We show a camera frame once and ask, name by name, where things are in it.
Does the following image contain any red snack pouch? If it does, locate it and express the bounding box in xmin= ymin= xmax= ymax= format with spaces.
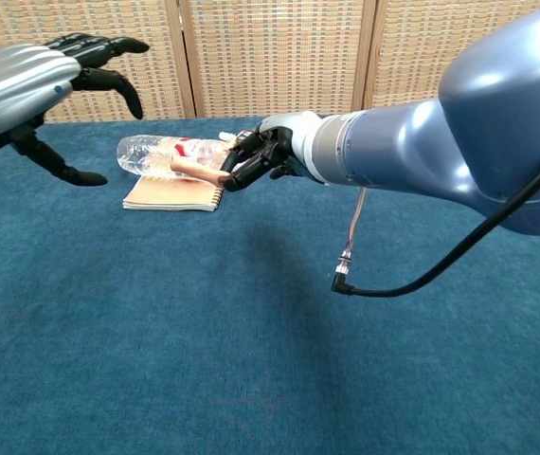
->
xmin=218 ymin=127 xmax=258 ymax=146

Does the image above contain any pink bone-shaped stick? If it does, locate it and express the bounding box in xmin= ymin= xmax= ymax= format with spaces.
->
xmin=171 ymin=155 xmax=230 ymax=187

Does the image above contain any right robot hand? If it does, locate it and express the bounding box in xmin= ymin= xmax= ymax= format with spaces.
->
xmin=221 ymin=111 xmax=328 ymax=193

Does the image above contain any spiral kraft notebook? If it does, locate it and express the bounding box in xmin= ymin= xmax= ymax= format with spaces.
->
xmin=122 ymin=175 xmax=226 ymax=213

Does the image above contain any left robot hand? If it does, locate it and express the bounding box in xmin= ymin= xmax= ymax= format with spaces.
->
xmin=0 ymin=32 xmax=151 ymax=207

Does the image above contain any black cable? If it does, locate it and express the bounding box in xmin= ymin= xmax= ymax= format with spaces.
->
xmin=330 ymin=141 xmax=540 ymax=299

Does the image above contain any woven bamboo folding screen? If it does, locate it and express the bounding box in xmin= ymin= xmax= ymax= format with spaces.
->
xmin=0 ymin=0 xmax=540 ymax=124

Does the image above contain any blue tablecloth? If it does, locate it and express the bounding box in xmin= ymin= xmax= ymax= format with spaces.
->
xmin=0 ymin=116 xmax=540 ymax=455

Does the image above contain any clear plastic water bottle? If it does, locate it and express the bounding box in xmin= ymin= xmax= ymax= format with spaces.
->
xmin=116 ymin=134 xmax=231 ymax=183

